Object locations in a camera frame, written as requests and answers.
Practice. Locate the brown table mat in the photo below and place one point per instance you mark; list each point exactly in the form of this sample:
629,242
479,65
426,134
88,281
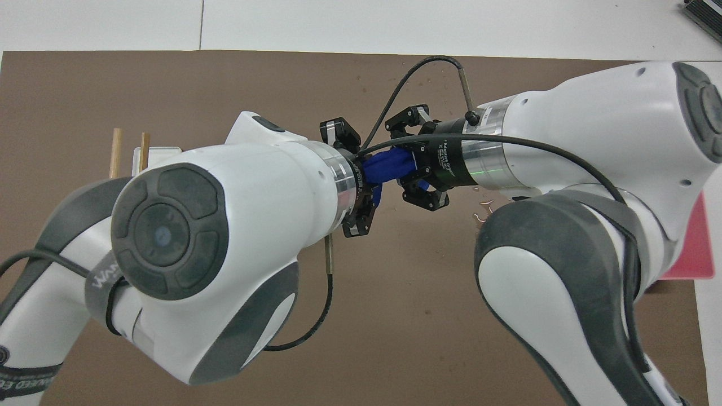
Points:
395,316

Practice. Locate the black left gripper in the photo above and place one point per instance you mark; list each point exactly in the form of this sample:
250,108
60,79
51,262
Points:
361,177

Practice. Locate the grey ribbed device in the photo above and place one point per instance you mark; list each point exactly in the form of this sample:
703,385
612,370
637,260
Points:
705,17

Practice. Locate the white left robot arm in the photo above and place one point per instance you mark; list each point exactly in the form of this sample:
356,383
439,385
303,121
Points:
265,197

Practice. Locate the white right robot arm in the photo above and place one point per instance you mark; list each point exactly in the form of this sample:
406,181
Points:
592,107

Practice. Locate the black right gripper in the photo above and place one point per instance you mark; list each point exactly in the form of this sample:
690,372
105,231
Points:
445,160

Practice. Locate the pink plastic bin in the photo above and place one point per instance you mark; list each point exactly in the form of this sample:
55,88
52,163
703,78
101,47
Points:
691,254

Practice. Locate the blue towel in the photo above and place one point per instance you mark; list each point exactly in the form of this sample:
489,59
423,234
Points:
389,166

